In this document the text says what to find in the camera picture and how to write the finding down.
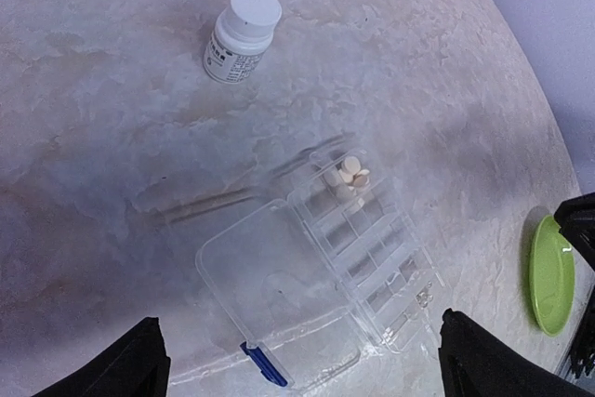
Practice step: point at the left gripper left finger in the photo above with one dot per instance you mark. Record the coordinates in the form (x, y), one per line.
(136, 364)

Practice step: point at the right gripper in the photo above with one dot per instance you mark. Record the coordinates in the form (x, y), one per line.
(576, 220)

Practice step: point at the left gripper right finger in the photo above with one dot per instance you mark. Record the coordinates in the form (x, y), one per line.
(475, 363)

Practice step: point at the clear plastic pill organizer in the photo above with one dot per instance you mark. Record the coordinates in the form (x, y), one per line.
(311, 286)

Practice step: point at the small white pill bottle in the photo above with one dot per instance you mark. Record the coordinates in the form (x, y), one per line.
(231, 61)

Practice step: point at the white bottle cap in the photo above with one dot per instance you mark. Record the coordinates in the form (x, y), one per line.
(250, 20)

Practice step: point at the green plate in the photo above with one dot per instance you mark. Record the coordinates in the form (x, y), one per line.
(551, 277)

